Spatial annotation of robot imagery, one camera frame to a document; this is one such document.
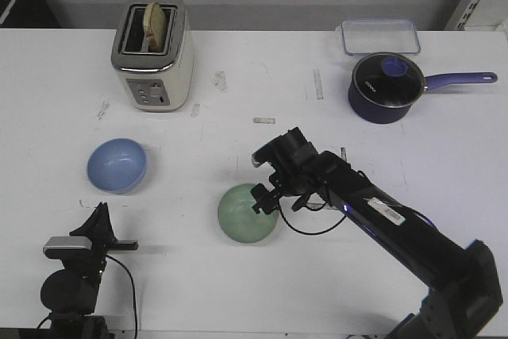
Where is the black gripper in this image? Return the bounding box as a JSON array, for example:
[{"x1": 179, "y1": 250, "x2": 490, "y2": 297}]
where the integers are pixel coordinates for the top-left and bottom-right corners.
[
  {"x1": 61, "y1": 202, "x2": 138, "y2": 275},
  {"x1": 251, "y1": 127, "x2": 328, "y2": 215}
]

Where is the green bowl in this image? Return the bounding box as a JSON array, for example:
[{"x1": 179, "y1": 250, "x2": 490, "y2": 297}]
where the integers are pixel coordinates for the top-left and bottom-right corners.
[{"x1": 217, "y1": 183, "x2": 279, "y2": 244}]

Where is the dark blue saucepan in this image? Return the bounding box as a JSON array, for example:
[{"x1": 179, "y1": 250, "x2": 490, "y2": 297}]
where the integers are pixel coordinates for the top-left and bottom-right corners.
[{"x1": 348, "y1": 52, "x2": 498, "y2": 125}]

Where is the cream and steel toaster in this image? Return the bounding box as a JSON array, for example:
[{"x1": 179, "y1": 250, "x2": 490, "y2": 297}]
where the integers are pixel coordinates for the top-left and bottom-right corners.
[{"x1": 110, "y1": 0, "x2": 194, "y2": 112}]

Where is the slice of toast bread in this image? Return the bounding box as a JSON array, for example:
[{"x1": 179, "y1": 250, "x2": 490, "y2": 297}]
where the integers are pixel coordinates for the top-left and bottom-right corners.
[{"x1": 143, "y1": 2, "x2": 167, "y2": 52}]

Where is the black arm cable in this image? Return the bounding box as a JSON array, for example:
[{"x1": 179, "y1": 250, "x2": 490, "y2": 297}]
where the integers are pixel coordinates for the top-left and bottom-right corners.
[
  {"x1": 105, "y1": 254, "x2": 139, "y2": 336},
  {"x1": 277, "y1": 170, "x2": 370, "y2": 236}
]

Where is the glass pot lid blue knob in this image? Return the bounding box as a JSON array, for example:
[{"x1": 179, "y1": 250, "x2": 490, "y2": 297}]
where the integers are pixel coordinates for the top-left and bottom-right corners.
[{"x1": 352, "y1": 52, "x2": 425, "y2": 108}]

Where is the blue bowl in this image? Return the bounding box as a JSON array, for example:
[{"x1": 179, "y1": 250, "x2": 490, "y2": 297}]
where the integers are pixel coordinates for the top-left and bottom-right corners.
[{"x1": 87, "y1": 138, "x2": 148, "y2": 195}]

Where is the clear plastic food container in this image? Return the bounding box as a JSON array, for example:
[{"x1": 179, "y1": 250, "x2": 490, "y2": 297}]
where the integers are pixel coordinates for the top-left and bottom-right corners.
[{"x1": 335, "y1": 18, "x2": 421, "y2": 56}]

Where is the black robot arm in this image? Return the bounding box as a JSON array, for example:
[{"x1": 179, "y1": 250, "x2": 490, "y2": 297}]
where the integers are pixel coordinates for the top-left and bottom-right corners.
[
  {"x1": 251, "y1": 128, "x2": 503, "y2": 338},
  {"x1": 40, "y1": 202, "x2": 139, "y2": 338}
]

